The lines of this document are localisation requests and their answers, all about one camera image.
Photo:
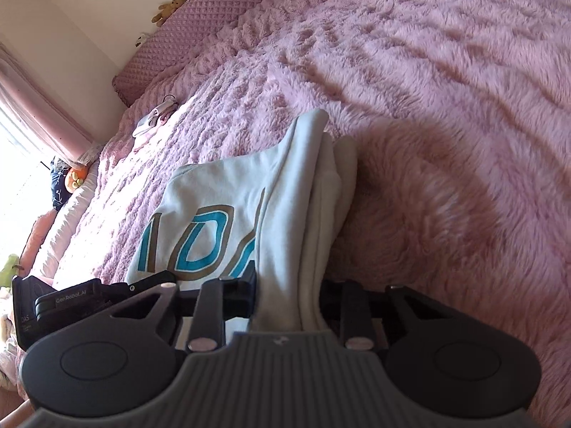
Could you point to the dark blue patterned cloth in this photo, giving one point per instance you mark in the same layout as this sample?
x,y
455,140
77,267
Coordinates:
x,y
59,193

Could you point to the small folded pink white clothes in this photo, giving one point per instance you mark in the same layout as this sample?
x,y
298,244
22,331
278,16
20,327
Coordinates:
x,y
159,114

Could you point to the quilted mauve headboard cushion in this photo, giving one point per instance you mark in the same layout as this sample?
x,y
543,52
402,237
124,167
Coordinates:
x,y
181,35

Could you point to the pink fluffy bed blanket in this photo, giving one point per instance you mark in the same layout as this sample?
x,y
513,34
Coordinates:
x,y
460,110

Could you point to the pink curtain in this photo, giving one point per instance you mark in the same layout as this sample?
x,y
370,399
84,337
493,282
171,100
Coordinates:
x,y
39,119

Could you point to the white sweatshirt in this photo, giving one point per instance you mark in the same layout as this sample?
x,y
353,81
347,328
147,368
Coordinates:
x,y
278,211

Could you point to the brown teddy bear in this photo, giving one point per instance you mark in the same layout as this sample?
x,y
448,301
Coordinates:
x,y
166,11

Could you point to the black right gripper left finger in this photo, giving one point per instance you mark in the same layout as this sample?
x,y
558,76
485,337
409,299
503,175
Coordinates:
x,y
218,301

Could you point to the green plush toy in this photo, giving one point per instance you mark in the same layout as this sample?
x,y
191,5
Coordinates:
x,y
11,269

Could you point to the orange plush toy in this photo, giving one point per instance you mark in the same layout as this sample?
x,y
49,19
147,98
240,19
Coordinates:
x,y
75,178

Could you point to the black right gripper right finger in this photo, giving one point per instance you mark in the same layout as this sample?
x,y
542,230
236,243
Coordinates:
x,y
345,309

